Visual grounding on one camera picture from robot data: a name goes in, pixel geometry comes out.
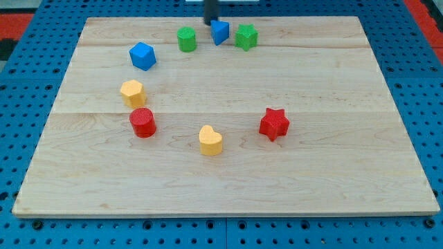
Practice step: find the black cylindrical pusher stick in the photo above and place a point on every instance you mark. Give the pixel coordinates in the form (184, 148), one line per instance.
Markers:
(211, 11)

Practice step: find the green cylinder block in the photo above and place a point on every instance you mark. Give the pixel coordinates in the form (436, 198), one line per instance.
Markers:
(186, 39)

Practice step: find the light wooden board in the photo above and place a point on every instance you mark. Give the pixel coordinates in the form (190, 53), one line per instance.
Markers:
(346, 151)

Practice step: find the blue cube block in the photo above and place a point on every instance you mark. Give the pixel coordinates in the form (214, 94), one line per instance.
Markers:
(142, 56)

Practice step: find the green star block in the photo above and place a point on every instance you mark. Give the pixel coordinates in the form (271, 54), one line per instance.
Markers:
(246, 37)

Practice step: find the red cylinder block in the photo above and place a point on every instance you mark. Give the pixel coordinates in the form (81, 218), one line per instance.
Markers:
(143, 122)

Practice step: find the blue triangle block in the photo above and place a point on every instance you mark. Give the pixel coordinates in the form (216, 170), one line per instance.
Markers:
(220, 31)

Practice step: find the yellow heart block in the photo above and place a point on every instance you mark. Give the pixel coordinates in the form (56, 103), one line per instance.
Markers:
(211, 142)

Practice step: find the yellow hexagon block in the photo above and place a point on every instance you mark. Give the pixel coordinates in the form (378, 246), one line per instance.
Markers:
(133, 94)

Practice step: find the red star block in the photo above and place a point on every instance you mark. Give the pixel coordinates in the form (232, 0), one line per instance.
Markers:
(274, 123)

